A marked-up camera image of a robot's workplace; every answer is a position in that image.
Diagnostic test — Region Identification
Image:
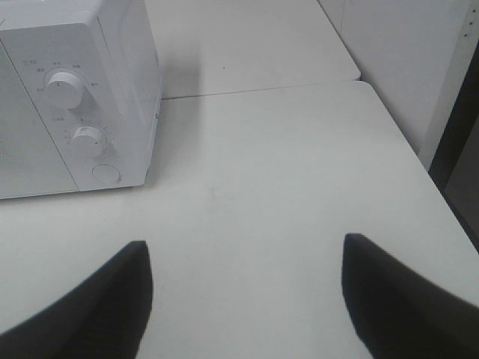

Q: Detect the white cabinet panel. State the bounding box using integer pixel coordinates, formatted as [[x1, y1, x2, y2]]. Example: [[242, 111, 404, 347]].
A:
[[320, 1, 478, 168]]

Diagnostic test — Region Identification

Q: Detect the upper white power knob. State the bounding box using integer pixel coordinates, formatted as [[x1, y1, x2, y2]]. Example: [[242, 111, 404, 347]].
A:
[[45, 71, 85, 109]]

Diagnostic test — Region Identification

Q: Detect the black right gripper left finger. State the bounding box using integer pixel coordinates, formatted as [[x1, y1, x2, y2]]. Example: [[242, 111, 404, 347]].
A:
[[1, 241, 153, 358]]

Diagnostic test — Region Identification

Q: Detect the round door release button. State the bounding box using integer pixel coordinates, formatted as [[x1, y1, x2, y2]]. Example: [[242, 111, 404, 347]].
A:
[[92, 165, 121, 184]]

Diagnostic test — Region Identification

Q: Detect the white timer knob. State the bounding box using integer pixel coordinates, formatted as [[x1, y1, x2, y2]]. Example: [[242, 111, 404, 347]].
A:
[[70, 126, 109, 158]]

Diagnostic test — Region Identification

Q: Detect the white microwave oven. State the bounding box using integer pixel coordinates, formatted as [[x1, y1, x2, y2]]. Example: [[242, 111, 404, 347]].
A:
[[1, 1, 162, 192]]

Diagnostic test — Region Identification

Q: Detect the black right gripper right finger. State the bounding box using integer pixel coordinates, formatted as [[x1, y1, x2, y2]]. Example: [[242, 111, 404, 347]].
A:
[[342, 233, 478, 358]]

